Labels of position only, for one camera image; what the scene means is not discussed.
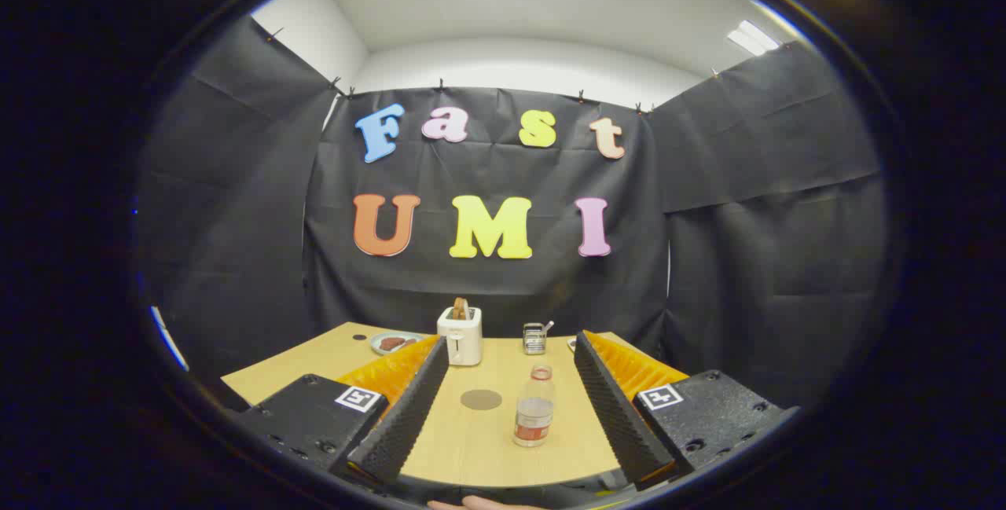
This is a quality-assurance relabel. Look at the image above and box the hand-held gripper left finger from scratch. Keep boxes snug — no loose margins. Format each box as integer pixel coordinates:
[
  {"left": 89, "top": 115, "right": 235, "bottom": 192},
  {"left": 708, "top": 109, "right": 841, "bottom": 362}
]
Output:
[{"left": 236, "top": 335, "right": 450, "bottom": 487}]

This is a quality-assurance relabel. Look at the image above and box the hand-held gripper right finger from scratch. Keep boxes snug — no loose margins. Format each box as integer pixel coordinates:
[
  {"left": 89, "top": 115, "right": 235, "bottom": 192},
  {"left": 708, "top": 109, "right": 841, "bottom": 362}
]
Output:
[{"left": 574, "top": 329, "right": 801, "bottom": 491}]

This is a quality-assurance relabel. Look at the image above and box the clear plastic juice bottle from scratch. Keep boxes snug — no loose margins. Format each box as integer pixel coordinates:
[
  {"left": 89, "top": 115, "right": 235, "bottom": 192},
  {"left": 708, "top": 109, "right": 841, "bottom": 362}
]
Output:
[{"left": 513, "top": 365, "right": 556, "bottom": 448}]

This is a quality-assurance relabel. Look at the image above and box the pale green plate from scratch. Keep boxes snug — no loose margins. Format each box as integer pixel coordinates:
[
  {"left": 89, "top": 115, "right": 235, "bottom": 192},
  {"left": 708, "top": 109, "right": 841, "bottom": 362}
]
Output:
[{"left": 369, "top": 331, "right": 425, "bottom": 356}]

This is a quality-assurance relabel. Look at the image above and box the wooden table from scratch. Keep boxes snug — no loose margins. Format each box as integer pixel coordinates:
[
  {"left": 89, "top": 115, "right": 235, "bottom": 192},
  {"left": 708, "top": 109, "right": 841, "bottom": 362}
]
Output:
[{"left": 222, "top": 321, "right": 692, "bottom": 489}]

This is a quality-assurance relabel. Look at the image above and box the white toaster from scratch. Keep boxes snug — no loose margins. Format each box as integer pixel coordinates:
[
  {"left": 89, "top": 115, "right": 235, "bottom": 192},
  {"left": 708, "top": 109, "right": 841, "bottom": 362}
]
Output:
[{"left": 437, "top": 306, "right": 483, "bottom": 367}]

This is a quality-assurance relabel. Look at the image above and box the small ceiling light panel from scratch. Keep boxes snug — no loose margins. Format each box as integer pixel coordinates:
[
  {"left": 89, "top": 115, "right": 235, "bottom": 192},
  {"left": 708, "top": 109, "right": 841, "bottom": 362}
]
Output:
[{"left": 727, "top": 20, "right": 780, "bottom": 57}]

